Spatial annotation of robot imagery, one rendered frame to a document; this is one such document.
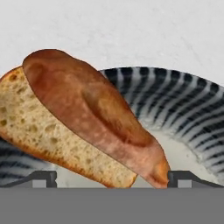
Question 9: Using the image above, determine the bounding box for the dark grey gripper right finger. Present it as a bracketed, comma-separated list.
[167, 170, 224, 189]

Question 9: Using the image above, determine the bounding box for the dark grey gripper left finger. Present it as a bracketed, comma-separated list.
[0, 170, 58, 189]

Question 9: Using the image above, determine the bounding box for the blue striped white plate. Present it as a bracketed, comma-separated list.
[0, 66, 224, 189]

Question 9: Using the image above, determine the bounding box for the brown crusty bread bun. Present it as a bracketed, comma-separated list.
[0, 48, 172, 189]

